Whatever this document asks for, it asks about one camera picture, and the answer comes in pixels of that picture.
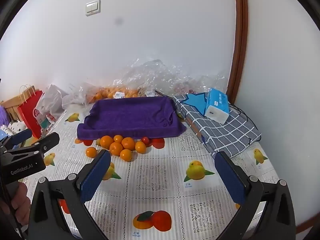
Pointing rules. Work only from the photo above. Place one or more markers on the white plastic bag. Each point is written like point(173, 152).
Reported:
point(52, 100)

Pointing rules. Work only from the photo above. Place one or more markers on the red paper bag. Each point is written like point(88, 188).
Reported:
point(28, 115)

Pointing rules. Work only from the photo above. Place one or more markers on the blue tissue pack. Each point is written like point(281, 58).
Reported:
point(217, 105)

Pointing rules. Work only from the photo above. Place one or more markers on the blue star-shaped paper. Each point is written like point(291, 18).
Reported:
point(197, 101)

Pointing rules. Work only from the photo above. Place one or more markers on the grey checked folded cloth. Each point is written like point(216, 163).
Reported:
point(225, 132)

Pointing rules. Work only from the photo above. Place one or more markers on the crumpled clear plastic wrap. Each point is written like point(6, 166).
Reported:
point(155, 75)

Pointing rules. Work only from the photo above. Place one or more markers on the clear bag of oranges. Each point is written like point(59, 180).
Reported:
point(107, 93)

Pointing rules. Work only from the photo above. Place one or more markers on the purple plush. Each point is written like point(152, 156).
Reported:
point(3, 116)

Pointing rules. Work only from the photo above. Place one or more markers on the white spotted plush toy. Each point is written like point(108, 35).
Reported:
point(15, 126)

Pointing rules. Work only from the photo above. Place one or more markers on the brown wooden door frame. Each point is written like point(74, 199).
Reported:
point(241, 42)

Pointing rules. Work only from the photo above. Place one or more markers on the small pale green fruit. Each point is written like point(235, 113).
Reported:
point(98, 142)

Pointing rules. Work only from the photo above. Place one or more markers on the person's left hand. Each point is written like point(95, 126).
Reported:
point(22, 200)

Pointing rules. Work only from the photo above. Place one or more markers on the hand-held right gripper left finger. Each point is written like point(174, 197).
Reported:
point(96, 172)

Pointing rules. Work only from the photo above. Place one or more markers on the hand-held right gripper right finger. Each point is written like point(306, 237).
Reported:
point(230, 177)

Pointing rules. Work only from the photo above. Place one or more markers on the small red fruit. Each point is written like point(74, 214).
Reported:
point(145, 140)

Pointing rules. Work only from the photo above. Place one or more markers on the purple towel lined tray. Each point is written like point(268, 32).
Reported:
point(130, 115)

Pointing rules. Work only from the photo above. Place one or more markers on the white light switch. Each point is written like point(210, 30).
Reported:
point(93, 7)

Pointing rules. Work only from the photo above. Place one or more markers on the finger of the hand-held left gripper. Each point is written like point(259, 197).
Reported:
point(20, 135)
point(46, 142)

